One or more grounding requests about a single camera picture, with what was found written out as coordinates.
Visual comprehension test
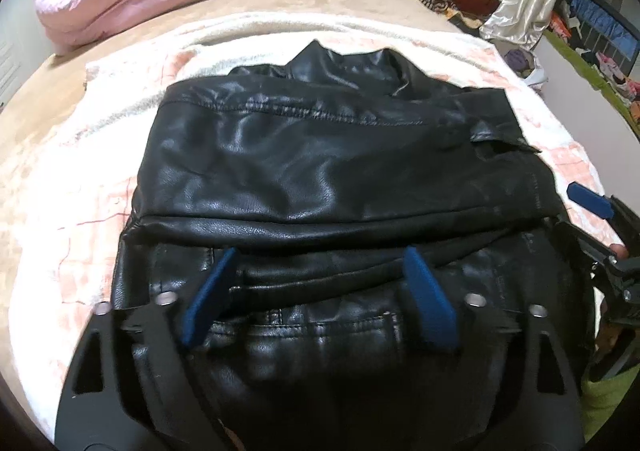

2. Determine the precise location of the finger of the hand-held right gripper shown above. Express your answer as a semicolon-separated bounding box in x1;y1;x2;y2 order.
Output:
566;182;640;234
552;218;621;266

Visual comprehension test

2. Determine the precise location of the black leather jacket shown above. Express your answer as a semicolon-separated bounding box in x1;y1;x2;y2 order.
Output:
110;40;601;451

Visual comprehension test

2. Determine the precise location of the green sill cushion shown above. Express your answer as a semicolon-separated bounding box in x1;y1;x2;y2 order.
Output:
542;28;640;137

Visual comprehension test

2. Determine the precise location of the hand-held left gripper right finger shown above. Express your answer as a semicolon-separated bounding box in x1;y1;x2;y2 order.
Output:
402;245;586;451

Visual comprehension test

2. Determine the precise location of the row of small colourful clothes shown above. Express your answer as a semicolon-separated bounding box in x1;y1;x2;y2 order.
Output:
547;6;640;122

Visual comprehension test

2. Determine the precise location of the person's right hand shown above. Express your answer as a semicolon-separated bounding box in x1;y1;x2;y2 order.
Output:
596;242;632;353

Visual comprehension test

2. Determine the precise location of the window with metal railing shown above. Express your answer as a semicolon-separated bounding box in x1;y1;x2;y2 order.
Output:
565;0;640;82

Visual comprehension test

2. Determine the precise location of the person's green sleeved right forearm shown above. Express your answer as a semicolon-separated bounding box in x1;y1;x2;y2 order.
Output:
581;370;640;443

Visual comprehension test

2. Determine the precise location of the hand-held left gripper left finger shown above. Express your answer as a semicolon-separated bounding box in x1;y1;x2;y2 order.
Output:
56;246;241;451

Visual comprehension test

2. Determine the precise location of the white wardrobe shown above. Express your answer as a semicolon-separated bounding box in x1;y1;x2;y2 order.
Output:
0;0;56;112

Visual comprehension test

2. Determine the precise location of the white and orange printed blanket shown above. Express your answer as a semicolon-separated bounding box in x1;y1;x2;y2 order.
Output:
0;12;616;437

